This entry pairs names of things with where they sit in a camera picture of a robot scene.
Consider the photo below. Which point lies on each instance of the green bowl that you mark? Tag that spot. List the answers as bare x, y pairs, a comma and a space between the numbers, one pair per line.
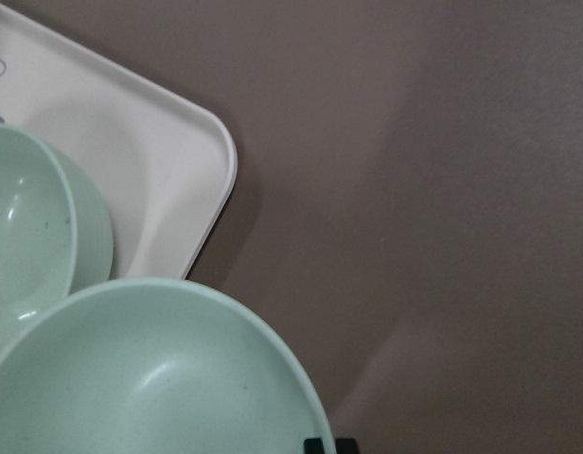
56, 235
155, 366

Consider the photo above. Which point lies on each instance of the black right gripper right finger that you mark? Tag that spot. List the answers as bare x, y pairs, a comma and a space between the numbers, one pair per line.
346, 445

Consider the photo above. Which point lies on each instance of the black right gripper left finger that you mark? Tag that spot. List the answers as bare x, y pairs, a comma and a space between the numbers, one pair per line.
313, 446

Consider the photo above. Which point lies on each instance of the green bowl on tray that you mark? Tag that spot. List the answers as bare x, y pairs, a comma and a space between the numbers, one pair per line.
56, 235

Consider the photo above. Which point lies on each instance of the cream rabbit tray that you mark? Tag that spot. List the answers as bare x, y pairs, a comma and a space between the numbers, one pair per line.
165, 165

